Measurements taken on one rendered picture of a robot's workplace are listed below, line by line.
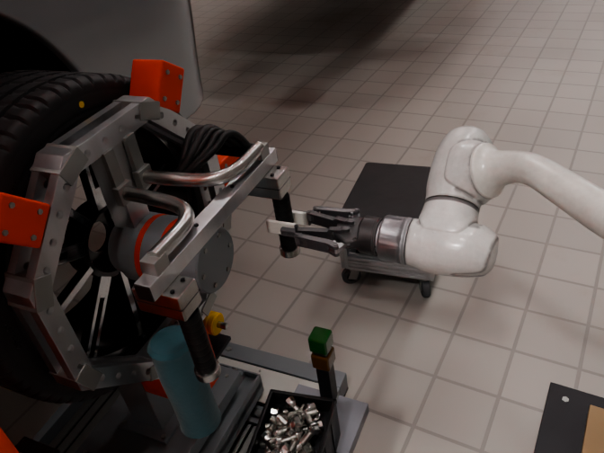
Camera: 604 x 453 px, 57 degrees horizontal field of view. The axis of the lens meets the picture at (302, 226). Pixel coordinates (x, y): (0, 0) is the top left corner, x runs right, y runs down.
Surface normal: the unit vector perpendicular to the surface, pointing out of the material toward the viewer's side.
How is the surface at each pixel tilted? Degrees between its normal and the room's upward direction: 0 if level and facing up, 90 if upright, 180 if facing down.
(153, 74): 55
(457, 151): 35
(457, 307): 0
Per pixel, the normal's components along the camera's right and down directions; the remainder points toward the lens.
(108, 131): 0.91, 0.15
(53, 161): -0.37, -0.16
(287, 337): -0.13, -0.80
